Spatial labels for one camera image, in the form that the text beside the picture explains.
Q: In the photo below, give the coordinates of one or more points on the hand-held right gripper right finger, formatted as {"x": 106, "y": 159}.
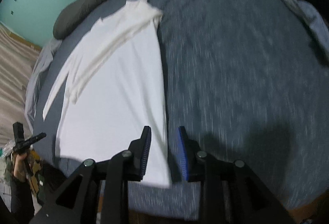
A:
{"x": 183, "y": 152}

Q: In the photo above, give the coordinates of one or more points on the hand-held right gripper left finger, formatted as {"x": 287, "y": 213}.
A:
{"x": 146, "y": 149}

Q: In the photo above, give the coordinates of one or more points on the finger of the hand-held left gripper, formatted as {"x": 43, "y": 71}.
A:
{"x": 36, "y": 139}

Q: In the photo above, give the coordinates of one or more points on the white long-sleeve shirt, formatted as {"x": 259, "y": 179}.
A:
{"x": 115, "y": 98}

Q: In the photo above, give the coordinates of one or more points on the person's left forearm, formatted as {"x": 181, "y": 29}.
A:
{"x": 21, "y": 198}

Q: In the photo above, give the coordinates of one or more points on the person's left hand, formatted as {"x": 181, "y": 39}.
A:
{"x": 19, "y": 167}

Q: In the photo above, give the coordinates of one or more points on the cardboard box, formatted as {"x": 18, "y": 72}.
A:
{"x": 36, "y": 164}

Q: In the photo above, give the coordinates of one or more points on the white plastic bag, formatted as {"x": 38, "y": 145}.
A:
{"x": 6, "y": 162}

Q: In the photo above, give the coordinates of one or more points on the black bag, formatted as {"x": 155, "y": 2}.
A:
{"x": 51, "y": 177}

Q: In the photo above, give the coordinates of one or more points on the beige striped curtain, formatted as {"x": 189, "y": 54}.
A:
{"x": 12, "y": 85}

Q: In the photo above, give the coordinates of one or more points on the light grey bed sheet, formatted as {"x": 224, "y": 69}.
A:
{"x": 38, "y": 72}

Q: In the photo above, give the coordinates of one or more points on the wooden trim strip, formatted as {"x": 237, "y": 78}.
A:
{"x": 28, "y": 42}

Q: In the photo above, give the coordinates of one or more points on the blue-grey bed mattress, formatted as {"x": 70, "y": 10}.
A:
{"x": 231, "y": 72}

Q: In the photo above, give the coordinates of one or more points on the blue folded garment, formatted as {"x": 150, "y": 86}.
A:
{"x": 316, "y": 21}

